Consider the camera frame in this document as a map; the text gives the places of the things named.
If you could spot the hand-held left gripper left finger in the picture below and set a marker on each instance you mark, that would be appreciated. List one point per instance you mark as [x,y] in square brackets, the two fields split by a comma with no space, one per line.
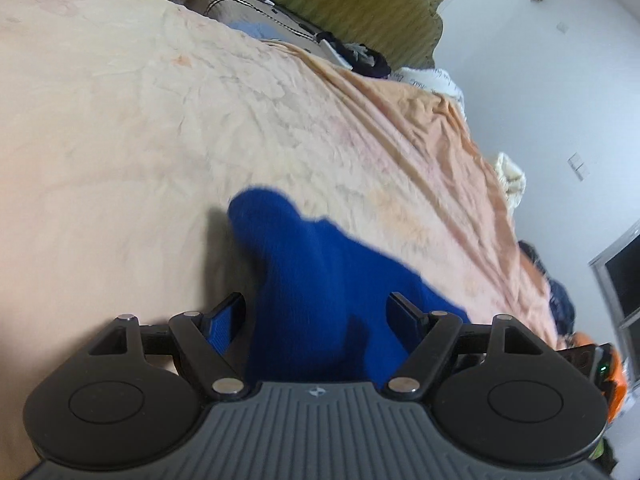
[222,322]

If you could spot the white wall switch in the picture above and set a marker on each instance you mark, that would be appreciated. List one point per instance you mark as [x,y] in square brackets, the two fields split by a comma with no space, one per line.
[579,166]

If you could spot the blue knit garment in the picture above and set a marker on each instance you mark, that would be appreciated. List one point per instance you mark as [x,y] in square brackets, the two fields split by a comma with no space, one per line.
[320,285]

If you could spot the tan pillow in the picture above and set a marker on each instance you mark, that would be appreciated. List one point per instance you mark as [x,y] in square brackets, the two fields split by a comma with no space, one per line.
[240,5]

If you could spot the white printed cloth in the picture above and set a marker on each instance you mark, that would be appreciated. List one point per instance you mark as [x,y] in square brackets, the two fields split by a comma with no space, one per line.
[430,82]

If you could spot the window with grey frame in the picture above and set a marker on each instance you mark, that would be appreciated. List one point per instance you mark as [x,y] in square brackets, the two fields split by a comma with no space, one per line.
[622,280]

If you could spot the dark blue clothes pile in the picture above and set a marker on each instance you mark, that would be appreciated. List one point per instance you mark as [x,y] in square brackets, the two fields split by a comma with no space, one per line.
[557,295]

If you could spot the cream fluffy cloth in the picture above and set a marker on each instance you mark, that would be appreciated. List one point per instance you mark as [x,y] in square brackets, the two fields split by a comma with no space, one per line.
[511,180]

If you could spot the olive green padded headboard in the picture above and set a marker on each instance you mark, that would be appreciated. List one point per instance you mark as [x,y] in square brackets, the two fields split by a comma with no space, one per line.
[360,0]

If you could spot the pink bed blanket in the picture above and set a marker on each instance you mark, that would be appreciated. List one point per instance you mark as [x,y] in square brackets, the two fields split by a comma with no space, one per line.
[125,135]

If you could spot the light blue cloth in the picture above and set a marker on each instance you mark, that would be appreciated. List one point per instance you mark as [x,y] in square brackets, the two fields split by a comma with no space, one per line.
[255,30]

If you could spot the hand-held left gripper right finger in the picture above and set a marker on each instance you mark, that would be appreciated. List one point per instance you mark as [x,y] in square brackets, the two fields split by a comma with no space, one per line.
[402,312]

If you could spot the black clothing pile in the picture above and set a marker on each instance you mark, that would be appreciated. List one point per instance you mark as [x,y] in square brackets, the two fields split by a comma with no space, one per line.
[357,55]

